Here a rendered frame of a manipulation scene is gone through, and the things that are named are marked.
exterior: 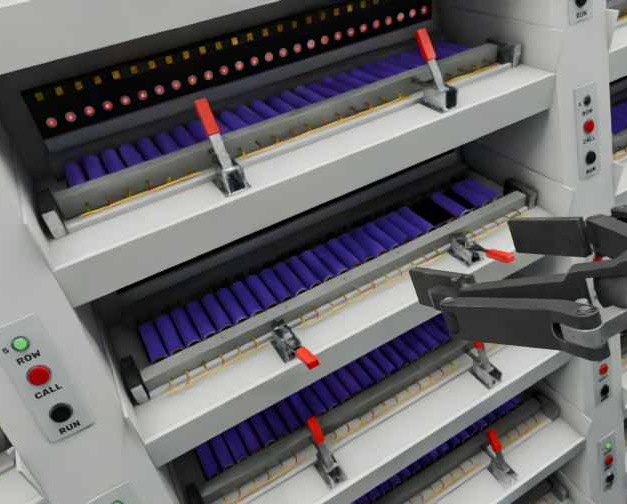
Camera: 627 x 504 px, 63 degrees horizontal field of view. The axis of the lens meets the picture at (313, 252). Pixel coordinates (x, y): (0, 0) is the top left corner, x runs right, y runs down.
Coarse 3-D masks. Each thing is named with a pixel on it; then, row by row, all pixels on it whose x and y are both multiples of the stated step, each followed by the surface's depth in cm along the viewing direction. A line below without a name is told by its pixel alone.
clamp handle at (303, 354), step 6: (288, 330) 56; (288, 336) 57; (288, 342) 56; (294, 342) 56; (294, 348) 54; (300, 348) 54; (306, 348) 53; (300, 354) 52; (306, 354) 52; (312, 354) 52; (300, 360) 53; (306, 360) 51; (312, 360) 51; (306, 366) 51; (312, 366) 51
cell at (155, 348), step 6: (144, 324) 62; (150, 324) 62; (144, 330) 61; (150, 330) 61; (144, 336) 60; (150, 336) 60; (156, 336) 60; (144, 342) 60; (150, 342) 59; (156, 342) 59; (150, 348) 58; (156, 348) 58; (162, 348) 59; (150, 354) 58; (156, 354) 58; (162, 354) 58
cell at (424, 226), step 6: (402, 210) 74; (408, 210) 73; (402, 216) 73; (408, 216) 72; (414, 216) 72; (414, 222) 71; (420, 222) 71; (426, 222) 70; (420, 228) 70; (426, 228) 70
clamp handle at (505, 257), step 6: (468, 240) 64; (468, 246) 65; (474, 246) 65; (480, 252) 63; (486, 252) 62; (492, 252) 61; (498, 252) 61; (504, 252) 60; (492, 258) 61; (498, 258) 60; (504, 258) 59; (510, 258) 59
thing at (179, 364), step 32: (512, 192) 73; (448, 224) 69; (480, 224) 70; (384, 256) 65; (416, 256) 66; (320, 288) 62; (352, 288) 63; (256, 320) 59; (288, 320) 60; (192, 352) 57; (224, 352) 58; (160, 384) 56
